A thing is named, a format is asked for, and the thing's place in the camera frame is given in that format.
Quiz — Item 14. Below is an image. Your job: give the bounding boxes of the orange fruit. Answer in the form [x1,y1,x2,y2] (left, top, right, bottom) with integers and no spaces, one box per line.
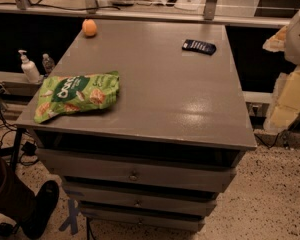
[82,19,97,37]

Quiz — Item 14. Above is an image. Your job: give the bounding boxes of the black floor cables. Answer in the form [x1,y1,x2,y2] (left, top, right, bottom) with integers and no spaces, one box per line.
[0,83,41,167]

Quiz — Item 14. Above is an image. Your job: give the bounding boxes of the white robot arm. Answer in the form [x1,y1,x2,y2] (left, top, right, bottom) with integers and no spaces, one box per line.
[263,9,300,133]

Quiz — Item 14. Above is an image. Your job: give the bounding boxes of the grey drawer cabinet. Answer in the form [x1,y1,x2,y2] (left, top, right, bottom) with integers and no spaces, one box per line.
[17,20,256,220]

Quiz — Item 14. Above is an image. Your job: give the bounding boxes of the white pump soap bottle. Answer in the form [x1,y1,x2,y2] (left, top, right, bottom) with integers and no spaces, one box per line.
[18,50,40,83]

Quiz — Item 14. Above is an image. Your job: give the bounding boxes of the green rice chip bag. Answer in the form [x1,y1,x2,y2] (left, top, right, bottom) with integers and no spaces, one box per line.
[34,71,119,123]

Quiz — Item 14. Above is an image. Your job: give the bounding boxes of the brown trouser leg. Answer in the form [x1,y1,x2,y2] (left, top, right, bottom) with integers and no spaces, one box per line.
[0,157,36,223]

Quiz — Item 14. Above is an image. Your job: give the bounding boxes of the bottom grey drawer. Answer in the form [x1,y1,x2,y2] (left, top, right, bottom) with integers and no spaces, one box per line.
[80,206,205,232]

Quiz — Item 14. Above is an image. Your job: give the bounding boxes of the grey drawer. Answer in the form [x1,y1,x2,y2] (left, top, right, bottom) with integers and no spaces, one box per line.
[80,206,205,232]
[62,182,216,216]
[36,148,236,193]

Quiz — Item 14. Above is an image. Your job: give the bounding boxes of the middle grey drawer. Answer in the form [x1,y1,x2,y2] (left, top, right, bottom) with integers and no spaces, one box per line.
[62,182,216,216]

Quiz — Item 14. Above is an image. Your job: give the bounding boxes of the top grey drawer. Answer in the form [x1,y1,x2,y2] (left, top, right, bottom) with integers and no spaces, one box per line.
[36,148,236,193]

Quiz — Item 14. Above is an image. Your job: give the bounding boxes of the clear plastic water bottle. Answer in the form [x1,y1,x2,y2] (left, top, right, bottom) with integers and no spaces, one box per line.
[42,53,55,74]

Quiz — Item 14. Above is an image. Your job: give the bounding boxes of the black shoe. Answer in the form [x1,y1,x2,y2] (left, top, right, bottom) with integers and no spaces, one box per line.
[21,180,59,240]

